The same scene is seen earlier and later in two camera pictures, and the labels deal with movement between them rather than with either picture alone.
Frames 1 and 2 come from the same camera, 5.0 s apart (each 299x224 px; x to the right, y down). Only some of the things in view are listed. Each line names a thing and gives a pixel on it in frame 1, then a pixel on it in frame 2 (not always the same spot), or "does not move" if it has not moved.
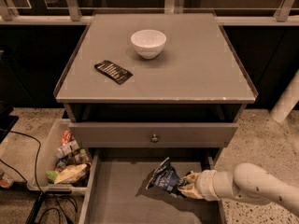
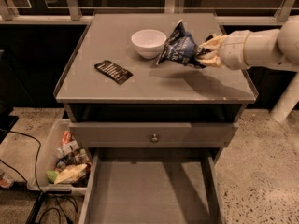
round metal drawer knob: (154, 139) does not move
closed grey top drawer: (153, 134) does not move
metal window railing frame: (174, 3) does not move
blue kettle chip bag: (165, 177) to (181, 48)
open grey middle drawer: (116, 189) does not move
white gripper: (206, 183) to (233, 50)
